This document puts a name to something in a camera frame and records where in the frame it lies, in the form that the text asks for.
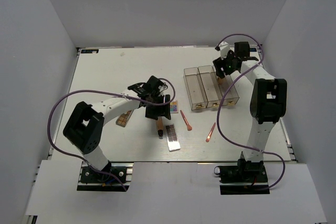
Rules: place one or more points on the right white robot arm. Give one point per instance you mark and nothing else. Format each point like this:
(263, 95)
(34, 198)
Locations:
(267, 104)

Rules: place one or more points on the foundation bottle with pump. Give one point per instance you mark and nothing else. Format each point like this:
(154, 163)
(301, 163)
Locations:
(221, 81)

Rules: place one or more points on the brown eyeshadow palette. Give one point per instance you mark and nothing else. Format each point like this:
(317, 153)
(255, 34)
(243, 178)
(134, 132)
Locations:
(123, 119)

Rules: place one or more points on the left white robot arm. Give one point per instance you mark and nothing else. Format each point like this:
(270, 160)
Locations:
(85, 125)

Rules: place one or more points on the right clear organizer bin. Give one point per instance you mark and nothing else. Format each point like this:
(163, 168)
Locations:
(232, 96)

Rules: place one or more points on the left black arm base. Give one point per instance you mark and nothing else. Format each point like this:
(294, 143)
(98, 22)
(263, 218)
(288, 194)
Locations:
(89, 180)

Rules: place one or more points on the beige concealer tube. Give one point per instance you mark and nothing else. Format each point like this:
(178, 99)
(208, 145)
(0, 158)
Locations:
(159, 127)

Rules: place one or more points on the left clear organizer bin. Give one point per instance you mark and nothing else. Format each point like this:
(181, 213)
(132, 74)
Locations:
(194, 88)

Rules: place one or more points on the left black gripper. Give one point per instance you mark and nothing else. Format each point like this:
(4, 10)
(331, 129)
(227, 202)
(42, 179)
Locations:
(163, 110)

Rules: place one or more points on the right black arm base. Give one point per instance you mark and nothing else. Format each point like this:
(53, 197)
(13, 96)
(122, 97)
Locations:
(233, 181)

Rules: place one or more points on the clear organizer bin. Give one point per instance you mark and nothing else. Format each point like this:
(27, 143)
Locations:
(211, 87)
(194, 88)
(232, 96)

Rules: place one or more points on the colourful square eyeshadow palette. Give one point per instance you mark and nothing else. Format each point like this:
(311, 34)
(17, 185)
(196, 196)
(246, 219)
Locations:
(174, 107)

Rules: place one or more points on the middle clear organizer bin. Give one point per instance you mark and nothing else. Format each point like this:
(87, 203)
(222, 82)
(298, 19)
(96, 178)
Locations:
(211, 87)

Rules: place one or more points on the orange makeup brush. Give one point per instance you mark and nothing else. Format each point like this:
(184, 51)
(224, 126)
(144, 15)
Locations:
(210, 133)

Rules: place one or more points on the silver eyeshadow palette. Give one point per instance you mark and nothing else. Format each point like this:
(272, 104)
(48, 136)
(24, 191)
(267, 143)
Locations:
(171, 137)

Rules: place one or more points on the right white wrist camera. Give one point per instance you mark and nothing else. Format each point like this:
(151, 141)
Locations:
(223, 48)

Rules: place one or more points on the pink makeup brush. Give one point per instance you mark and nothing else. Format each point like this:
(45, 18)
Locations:
(188, 126)

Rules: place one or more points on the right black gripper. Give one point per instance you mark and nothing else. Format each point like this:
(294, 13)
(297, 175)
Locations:
(219, 63)

